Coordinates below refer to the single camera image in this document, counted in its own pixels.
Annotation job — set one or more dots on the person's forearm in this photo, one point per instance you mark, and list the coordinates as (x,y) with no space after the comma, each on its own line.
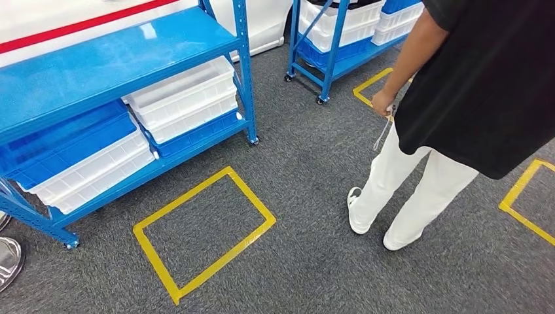
(407,56)

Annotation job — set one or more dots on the person's hand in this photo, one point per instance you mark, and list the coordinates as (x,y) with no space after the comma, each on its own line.
(383,104)

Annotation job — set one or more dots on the person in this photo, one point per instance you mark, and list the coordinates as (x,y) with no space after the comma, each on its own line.
(477,86)

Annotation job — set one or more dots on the yellow floor tape rectangle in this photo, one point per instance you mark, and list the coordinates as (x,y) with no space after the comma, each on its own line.
(187,197)

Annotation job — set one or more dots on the blue wheeled shelf rack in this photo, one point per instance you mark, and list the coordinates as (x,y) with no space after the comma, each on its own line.
(331,56)

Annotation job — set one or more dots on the white car with red stripe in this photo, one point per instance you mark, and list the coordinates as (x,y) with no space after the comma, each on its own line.
(260,17)

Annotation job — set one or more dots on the blue metal shelf rack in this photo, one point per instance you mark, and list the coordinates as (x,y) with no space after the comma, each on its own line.
(108,65)

